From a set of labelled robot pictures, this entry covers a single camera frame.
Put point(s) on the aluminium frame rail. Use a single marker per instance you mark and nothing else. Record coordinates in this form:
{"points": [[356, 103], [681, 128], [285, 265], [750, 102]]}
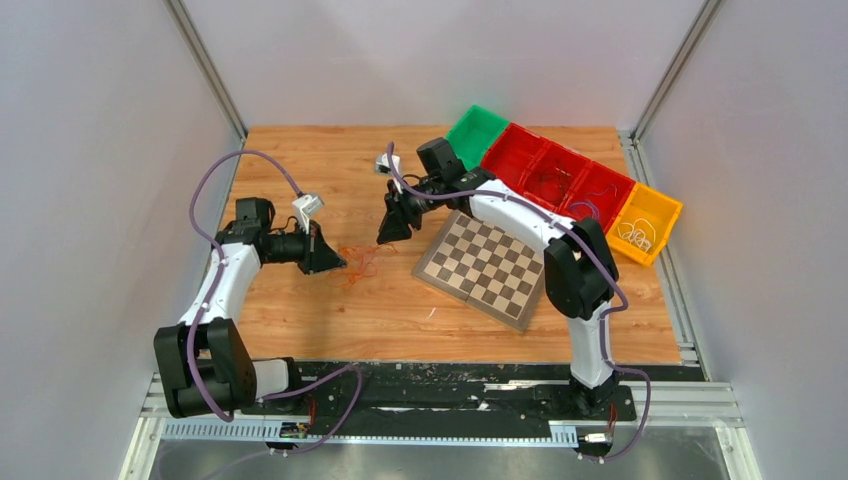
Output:
{"points": [[694, 430]]}

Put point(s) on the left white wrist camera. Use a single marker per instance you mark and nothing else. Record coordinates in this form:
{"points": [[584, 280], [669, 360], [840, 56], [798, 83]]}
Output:
{"points": [[304, 208]]}

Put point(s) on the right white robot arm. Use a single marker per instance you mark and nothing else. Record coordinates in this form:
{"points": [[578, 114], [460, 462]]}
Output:
{"points": [[580, 275]]}

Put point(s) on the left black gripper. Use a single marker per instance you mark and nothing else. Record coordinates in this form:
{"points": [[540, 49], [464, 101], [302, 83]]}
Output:
{"points": [[326, 259]]}

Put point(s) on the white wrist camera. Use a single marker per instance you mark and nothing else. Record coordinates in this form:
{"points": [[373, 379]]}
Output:
{"points": [[391, 167], [304, 208]]}

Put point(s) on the wooden chessboard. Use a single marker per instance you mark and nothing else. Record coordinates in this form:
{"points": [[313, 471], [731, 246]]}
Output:
{"points": [[484, 268]]}

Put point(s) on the yellow plastic bin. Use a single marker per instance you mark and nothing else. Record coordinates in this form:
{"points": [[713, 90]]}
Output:
{"points": [[643, 227]]}

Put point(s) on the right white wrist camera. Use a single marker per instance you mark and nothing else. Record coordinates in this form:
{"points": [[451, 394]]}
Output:
{"points": [[391, 167]]}

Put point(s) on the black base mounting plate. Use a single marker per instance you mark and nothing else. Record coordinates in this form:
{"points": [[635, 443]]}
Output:
{"points": [[456, 400]]}

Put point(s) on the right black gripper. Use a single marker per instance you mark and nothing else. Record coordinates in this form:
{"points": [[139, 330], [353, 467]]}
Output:
{"points": [[399, 216]]}

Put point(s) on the green plastic bin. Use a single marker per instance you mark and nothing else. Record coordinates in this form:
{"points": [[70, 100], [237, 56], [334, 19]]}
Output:
{"points": [[473, 135]]}

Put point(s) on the red bin middle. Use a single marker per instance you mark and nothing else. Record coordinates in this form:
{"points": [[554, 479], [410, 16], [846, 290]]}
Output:
{"points": [[552, 176]]}

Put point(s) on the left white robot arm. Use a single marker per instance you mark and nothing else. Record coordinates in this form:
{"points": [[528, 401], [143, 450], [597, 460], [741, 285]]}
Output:
{"points": [[203, 363]]}

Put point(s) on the red bin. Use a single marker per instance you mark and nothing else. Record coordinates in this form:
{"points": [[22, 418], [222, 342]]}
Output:
{"points": [[599, 193], [552, 176], [512, 155]]}

